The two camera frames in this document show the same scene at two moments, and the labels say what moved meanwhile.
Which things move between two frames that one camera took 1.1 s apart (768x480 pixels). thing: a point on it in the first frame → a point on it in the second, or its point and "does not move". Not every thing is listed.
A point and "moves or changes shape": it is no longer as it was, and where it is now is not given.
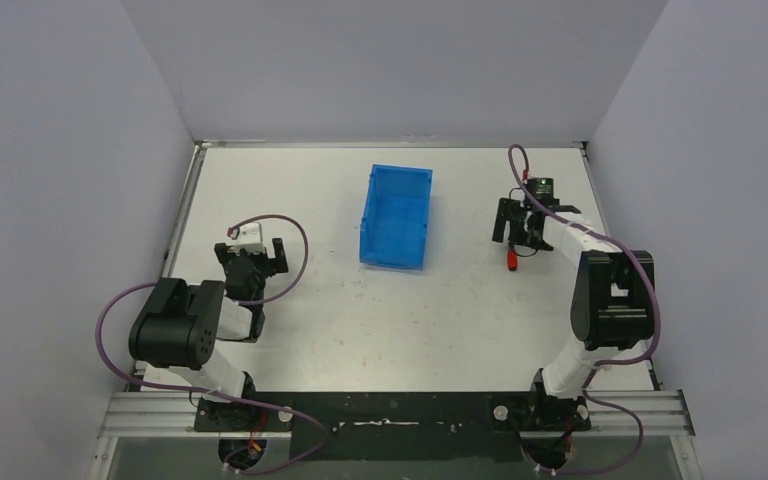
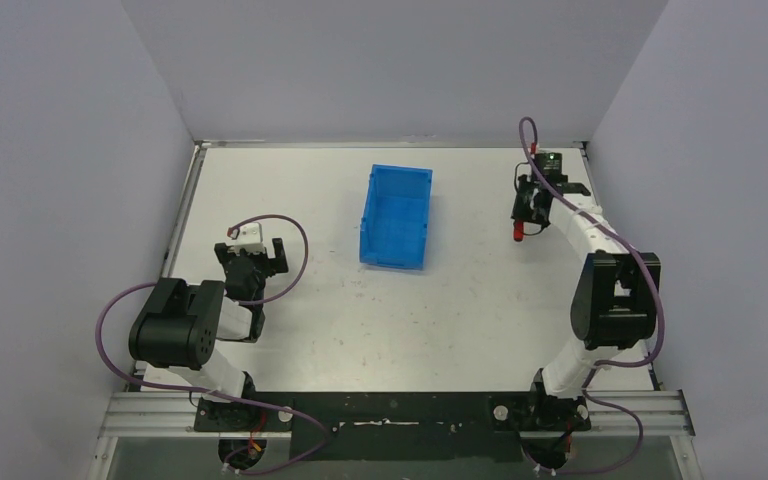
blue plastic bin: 395,216 does not move
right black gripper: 511,210 → 519,213
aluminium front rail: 635,412 does not move
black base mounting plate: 396,427 does not move
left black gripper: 251,263 does not move
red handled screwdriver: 512,259 moves or changes shape
